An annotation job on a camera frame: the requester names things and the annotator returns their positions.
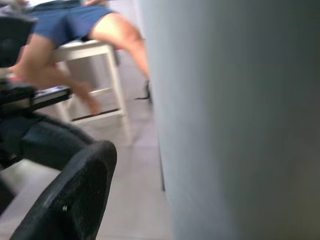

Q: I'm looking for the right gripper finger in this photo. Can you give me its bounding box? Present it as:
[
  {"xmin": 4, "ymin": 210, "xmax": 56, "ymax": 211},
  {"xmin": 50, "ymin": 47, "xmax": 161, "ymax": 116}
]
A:
[{"xmin": 8, "ymin": 139, "xmax": 118, "ymax": 240}]

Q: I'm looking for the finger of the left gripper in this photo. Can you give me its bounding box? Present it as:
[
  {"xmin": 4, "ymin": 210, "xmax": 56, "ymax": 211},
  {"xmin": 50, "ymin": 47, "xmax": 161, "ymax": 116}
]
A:
[{"xmin": 22, "ymin": 121, "xmax": 97, "ymax": 172}]

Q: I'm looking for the white plastic table leg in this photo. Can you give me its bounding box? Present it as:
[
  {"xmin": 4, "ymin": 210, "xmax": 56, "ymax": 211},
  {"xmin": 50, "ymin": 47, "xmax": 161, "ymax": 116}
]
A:
[{"xmin": 139, "ymin": 0, "xmax": 320, "ymax": 240}]

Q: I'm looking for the white wooden stool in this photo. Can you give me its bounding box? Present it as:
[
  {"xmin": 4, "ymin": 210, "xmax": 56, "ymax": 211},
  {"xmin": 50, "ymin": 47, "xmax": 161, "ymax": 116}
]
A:
[{"xmin": 51, "ymin": 39, "xmax": 132, "ymax": 146}]

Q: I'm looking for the black folding chair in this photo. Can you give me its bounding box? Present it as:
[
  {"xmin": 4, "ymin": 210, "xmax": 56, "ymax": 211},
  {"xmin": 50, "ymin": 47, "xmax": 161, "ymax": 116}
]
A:
[{"xmin": 0, "ymin": 13, "xmax": 75, "ymax": 116}]

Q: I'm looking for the person in blue shorts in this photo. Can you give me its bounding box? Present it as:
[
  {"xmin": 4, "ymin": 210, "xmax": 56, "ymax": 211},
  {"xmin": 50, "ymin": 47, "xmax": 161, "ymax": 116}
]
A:
[{"xmin": 9, "ymin": 0, "xmax": 151, "ymax": 116}]

